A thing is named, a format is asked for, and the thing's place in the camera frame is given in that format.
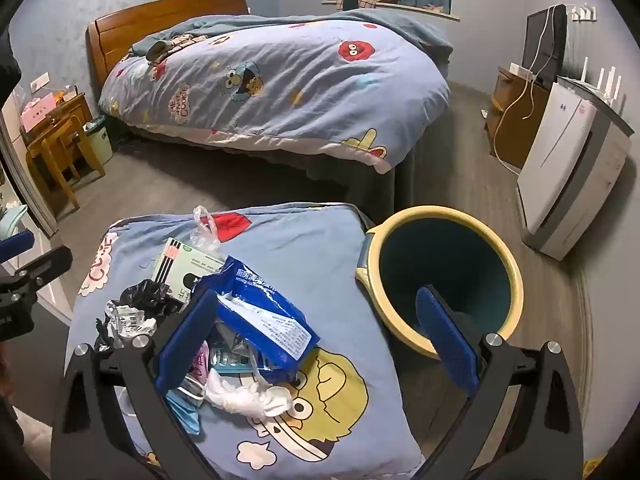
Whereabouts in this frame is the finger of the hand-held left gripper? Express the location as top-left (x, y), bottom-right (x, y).
top-left (14, 245), bottom-right (74, 292)
top-left (0, 231), bottom-right (34, 262)

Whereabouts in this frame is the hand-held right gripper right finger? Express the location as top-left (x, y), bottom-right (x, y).
top-left (416, 285), bottom-right (585, 480)

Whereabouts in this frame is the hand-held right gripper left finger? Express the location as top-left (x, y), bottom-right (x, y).
top-left (52, 287), bottom-right (221, 480)

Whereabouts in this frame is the white tissue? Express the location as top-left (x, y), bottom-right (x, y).
top-left (204, 367), bottom-right (294, 419)

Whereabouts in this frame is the blue wet wipes packet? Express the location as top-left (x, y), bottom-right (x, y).
top-left (192, 255), bottom-right (321, 384)

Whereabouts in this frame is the yellow bin with teal inside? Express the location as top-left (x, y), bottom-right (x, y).
top-left (355, 204), bottom-right (525, 360)

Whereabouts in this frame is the clear plastic bag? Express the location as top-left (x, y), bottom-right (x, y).
top-left (192, 205), bottom-right (226, 262)

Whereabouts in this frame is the pink wrapper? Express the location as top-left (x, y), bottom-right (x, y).
top-left (187, 340), bottom-right (211, 387)

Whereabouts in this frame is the teal pill blister pack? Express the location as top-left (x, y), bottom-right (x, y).
top-left (207, 340), bottom-right (257, 377)

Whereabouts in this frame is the crumpled silver foil wrapper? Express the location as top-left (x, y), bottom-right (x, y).
top-left (94, 298), bottom-right (159, 354)

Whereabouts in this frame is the crumpled black plastic bag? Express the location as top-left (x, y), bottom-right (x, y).
top-left (120, 280), bottom-right (174, 319)

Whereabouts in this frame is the blue face mask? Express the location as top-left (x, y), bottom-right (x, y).
top-left (164, 377), bottom-right (206, 436)

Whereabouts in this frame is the green cardboard box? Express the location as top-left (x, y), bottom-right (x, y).
top-left (152, 237), bottom-right (229, 312)

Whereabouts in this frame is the wooden stool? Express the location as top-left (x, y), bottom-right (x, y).
top-left (25, 115), bottom-right (107, 212)

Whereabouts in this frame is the pink box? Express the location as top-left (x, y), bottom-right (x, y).
top-left (20, 97), bottom-right (59, 134)

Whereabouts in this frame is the pale green waste bin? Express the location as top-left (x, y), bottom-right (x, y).
top-left (82, 115), bottom-right (117, 167)

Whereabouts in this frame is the wooden bedside desk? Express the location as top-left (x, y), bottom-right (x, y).
top-left (20, 91), bottom-right (97, 162)

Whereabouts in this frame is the blue cartoon blanket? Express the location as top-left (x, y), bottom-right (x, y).
top-left (65, 202), bottom-right (427, 480)

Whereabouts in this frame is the white cabinet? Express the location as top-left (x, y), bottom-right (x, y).
top-left (516, 82), bottom-right (599, 262)

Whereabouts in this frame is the grey cabinet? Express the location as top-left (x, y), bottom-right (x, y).
top-left (542, 75), bottom-right (634, 262)

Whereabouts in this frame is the wooden bed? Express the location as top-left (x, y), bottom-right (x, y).
top-left (86, 0), bottom-right (451, 208)

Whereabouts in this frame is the white router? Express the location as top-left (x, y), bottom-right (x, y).
top-left (579, 57), bottom-right (627, 107)

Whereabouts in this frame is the black monitor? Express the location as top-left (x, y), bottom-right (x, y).
top-left (522, 4), bottom-right (569, 87)

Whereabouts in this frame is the white cable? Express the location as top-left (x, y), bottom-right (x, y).
top-left (492, 4), bottom-right (557, 172)

